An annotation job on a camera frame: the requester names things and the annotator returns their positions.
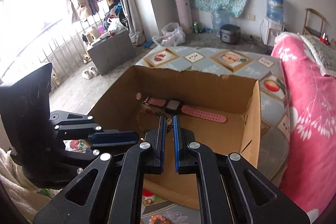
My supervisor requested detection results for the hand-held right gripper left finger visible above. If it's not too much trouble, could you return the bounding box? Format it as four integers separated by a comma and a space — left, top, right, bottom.
33, 116, 166, 224

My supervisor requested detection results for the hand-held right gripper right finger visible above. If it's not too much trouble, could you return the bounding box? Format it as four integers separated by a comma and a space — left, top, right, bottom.
172, 115, 307, 224

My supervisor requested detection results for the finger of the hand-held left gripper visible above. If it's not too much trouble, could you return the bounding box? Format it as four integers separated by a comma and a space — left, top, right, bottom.
50, 110, 139, 148
62, 144, 137, 173

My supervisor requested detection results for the brown cardboard box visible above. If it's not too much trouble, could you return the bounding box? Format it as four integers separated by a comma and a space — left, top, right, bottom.
89, 65, 261, 210

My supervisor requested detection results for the pink strap square watch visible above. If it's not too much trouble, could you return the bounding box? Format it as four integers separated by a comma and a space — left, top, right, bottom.
143, 97, 227, 123

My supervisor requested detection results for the white fleece cloth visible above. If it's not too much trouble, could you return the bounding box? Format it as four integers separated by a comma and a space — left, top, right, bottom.
0, 147, 63, 214

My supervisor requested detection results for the metal balcony railing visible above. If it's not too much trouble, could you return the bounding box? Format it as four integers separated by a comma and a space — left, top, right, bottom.
0, 11, 111, 83

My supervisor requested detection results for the grey cabinet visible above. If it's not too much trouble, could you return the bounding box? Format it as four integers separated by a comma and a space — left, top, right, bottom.
87, 30, 135, 76

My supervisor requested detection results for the white plastic bag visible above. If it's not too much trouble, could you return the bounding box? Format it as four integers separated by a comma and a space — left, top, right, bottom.
153, 22, 185, 46

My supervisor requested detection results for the grey rice cooker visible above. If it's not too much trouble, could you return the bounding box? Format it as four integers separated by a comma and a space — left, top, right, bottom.
219, 25, 241, 45

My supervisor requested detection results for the pile of clothes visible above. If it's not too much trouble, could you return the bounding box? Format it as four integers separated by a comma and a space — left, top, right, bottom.
104, 0, 129, 31

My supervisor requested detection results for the empty blue water jug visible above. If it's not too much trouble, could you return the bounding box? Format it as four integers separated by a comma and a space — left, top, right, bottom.
211, 9, 230, 37

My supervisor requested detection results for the pink rolled mat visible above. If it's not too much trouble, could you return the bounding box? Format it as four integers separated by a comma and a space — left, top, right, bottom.
172, 0, 193, 34

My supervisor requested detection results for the pink floral blanket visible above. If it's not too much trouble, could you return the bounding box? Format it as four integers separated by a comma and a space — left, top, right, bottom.
270, 32, 336, 222

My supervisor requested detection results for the white water dispenser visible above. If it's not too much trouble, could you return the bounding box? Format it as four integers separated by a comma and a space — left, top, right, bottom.
263, 18, 284, 46

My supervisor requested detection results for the blue water dispenser bottle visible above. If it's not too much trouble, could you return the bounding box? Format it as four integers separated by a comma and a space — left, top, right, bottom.
266, 0, 284, 22

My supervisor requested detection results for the beige lace cushion cover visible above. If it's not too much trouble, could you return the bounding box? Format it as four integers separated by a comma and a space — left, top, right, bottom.
299, 34, 336, 77

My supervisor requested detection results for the wooden chair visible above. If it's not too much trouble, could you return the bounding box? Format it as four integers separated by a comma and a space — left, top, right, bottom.
303, 8, 327, 42

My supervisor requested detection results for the orange bead bracelet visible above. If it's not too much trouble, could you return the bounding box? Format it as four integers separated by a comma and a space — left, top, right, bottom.
147, 215, 168, 224

